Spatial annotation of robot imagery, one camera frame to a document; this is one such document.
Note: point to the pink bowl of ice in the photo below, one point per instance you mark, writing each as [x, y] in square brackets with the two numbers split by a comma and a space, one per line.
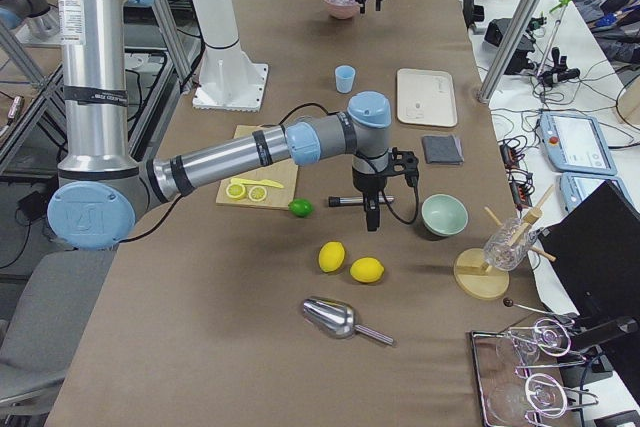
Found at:
[342, 9]

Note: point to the light blue plastic cup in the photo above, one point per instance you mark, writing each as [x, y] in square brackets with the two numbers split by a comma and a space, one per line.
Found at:
[344, 78]

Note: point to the metal ice scoop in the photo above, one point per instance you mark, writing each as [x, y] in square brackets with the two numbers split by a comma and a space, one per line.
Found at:
[338, 320]

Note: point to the steel muddler black tip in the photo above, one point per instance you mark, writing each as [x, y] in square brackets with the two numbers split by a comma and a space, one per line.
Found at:
[336, 201]

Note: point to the yellow lemon far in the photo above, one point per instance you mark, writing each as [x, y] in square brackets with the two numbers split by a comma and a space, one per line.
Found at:
[367, 270]

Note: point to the yellow lemon near board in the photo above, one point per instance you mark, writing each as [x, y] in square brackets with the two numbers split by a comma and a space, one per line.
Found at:
[331, 256]

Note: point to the mint green bowl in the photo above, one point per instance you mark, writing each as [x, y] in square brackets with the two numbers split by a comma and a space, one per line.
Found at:
[444, 215]

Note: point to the green lime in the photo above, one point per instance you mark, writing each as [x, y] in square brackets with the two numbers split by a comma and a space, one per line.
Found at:
[300, 207]

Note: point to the grey folded cloth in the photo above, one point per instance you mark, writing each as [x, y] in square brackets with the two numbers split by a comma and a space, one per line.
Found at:
[442, 149]

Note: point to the wooden cutting board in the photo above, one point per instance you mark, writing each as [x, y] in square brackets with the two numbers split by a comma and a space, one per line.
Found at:
[285, 172]

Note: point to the yellow plastic knife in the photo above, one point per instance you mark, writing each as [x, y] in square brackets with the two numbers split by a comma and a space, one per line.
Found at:
[262, 182]

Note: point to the cream rabbit tray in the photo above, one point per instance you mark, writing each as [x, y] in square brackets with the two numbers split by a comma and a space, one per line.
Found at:
[426, 98]

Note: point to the lemon slice inner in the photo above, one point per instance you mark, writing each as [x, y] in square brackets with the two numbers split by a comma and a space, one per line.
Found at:
[257, 193]

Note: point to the wooden glass stand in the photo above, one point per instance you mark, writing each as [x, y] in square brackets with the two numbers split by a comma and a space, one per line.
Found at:
[476, 277]

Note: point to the clear patterned glass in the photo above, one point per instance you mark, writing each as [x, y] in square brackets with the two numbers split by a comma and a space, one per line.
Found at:
[509, 245]

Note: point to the teach pendant lower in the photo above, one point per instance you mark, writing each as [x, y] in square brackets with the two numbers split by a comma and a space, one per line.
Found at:
[576, 187]

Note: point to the teach pendant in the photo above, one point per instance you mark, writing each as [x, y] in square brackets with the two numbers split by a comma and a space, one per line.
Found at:
[575, 143]
[576, 187]

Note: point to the teach pendant upper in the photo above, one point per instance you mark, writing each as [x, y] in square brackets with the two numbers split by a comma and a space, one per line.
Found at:
[575, 143]

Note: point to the black monitor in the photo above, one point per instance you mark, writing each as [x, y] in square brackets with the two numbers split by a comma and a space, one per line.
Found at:
[597, 255]

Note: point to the grey chair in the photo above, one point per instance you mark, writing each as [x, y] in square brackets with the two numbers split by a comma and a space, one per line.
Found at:
[47, 326]

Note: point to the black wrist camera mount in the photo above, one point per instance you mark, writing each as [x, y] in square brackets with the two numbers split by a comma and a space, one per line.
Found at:
[405, 163]

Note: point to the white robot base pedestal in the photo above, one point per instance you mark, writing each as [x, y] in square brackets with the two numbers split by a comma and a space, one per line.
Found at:
[228, 79]

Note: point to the aluminium frame post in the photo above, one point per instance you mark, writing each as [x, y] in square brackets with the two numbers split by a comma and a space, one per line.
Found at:
[510, 41]

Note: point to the wire glass rack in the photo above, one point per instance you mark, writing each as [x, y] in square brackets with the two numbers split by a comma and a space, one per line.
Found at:
[517, 374]

